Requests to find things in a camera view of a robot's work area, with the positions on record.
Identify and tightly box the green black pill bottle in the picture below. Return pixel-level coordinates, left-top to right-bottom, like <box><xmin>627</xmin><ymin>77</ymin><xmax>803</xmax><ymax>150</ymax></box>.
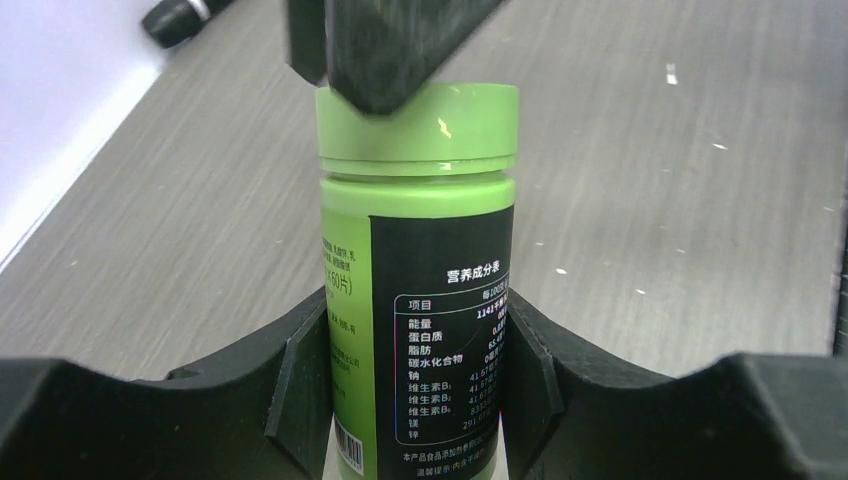
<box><xmin>316</xmin><ymin>83</ymin><xmax>519</xmax><ymax>479</ymax></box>

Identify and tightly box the black microphone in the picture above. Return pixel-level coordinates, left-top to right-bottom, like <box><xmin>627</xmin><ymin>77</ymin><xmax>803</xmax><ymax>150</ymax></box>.
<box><xmin>141</xmin><ymin>0</ymin><xmax>233</xmax><ymax>49</ymax></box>

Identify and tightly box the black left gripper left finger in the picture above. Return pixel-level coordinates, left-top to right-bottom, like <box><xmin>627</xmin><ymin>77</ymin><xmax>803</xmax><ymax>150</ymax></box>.
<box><xmin>1</xmin><ymin>291</ymin><xmax>332</xmax><ymax>479</ymax></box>

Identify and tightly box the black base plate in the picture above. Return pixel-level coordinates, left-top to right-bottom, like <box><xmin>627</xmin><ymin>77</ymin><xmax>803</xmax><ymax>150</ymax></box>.
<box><xmin>832</xmin><ymin>235</ymin><xmax>848</xmax><ymax>356</ymax></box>

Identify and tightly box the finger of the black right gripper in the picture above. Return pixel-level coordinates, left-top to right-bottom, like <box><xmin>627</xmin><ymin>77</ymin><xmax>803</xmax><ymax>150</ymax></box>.
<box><xmin>286</xmin><ymin>0</ymin><xmax>326</xmax><ymax>85</ymax></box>
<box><xmin>325</xmin><ymin>0</ymin><xmax>502</xmax><ymax>115</ymax></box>

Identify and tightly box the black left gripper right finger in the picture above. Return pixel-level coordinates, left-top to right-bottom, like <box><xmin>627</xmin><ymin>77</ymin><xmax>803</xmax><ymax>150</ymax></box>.
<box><xmin>502</xmin><ymin>292</ymin><xmax>847</xmax><ymax>479</ymax></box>

